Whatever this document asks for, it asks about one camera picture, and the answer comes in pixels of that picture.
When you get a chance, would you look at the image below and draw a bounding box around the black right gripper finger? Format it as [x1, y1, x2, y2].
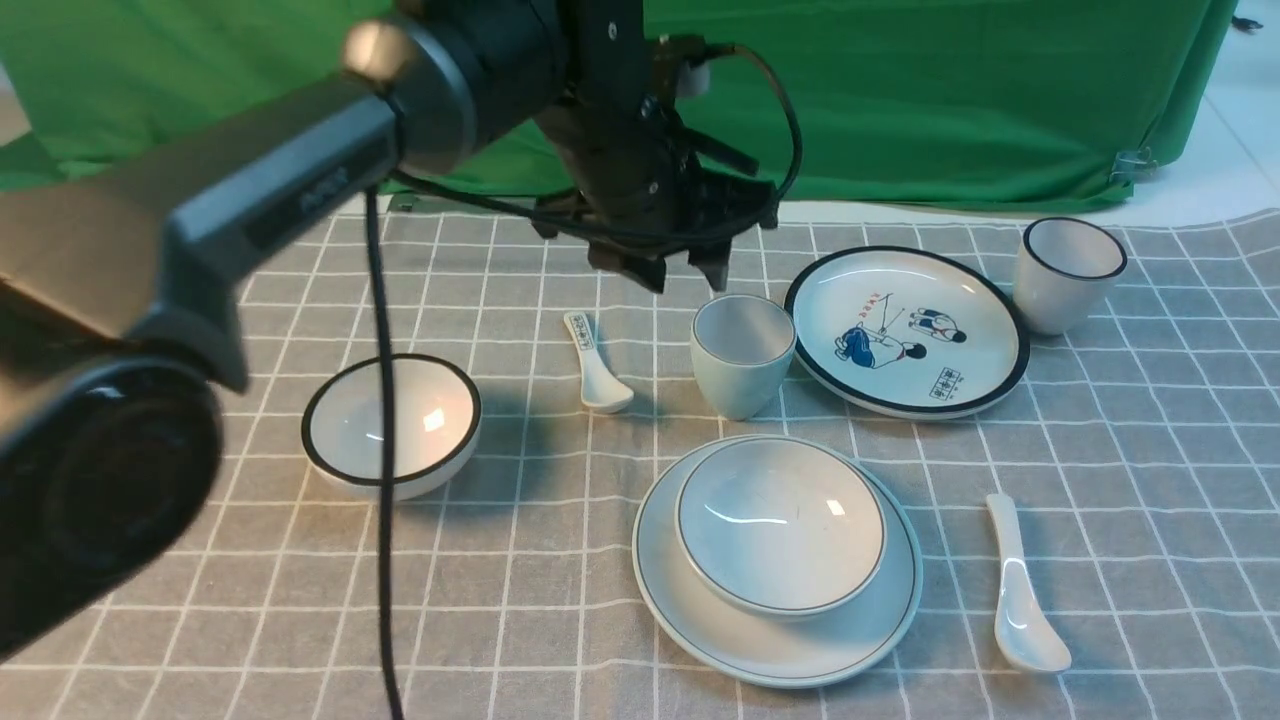
[687, 243, 732, 293]

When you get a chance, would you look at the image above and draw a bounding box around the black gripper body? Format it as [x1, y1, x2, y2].
[531, 35, 781, 259]

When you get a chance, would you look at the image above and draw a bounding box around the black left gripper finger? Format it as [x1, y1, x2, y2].
[591, 249, 667, 295]

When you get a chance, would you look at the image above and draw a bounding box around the pale grey cup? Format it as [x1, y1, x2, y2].
[690, 293, 797, 421]

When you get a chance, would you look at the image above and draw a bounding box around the pale grey rimmed bowl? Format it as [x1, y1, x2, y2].
[673, 436, 888, 619]

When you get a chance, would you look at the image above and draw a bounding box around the plain white ceramic spoon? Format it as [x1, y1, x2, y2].
[986, 493, 1073, 674]

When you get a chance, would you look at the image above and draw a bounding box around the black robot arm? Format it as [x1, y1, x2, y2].
[1, 1, 803, 659]

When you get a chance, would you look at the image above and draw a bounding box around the small printed white spoon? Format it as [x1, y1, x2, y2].
[563, 311, 635, 414]

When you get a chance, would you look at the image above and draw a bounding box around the illustrated black rimmed plate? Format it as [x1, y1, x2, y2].
[783, 246, 1030, 421]

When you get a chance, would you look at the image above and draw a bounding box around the green backdrop cloth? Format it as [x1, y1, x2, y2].
[1, 1, 1236, 213]

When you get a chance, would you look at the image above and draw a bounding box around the black rimmed white bowl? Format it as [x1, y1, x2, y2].
[300, 354, 483, 501]

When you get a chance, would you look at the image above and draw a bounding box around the grey checked tablecloth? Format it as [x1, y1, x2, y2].
[3, 210, 1279, 719]

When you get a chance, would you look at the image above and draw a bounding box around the black rimmed white cup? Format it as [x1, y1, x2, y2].
[1012, 217, 1129, 336]

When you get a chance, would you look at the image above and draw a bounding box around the pale grey rimmed plate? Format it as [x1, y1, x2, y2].
[632, 436, 924, 689]

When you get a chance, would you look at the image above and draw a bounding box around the metal backdrop clamp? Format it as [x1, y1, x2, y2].
[1108, 147, 1160, 184]

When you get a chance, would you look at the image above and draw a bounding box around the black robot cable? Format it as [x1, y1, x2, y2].
[362, 40, 805, 720]

